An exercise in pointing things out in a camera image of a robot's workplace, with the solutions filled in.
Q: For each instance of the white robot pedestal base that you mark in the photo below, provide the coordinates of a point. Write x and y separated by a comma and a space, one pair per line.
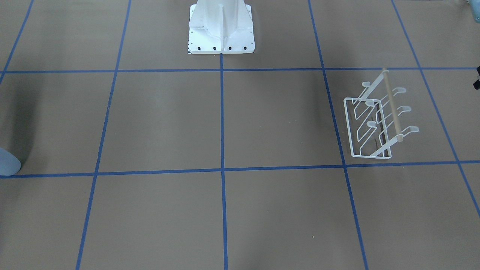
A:
220, 27

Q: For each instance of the white wire cup holder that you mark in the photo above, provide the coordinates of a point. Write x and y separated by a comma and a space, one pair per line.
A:
373, 119

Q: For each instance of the brown paper table cover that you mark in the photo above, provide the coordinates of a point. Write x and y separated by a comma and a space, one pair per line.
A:
137, 155

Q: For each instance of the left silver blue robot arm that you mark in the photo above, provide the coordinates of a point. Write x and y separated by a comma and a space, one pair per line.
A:
476, 84

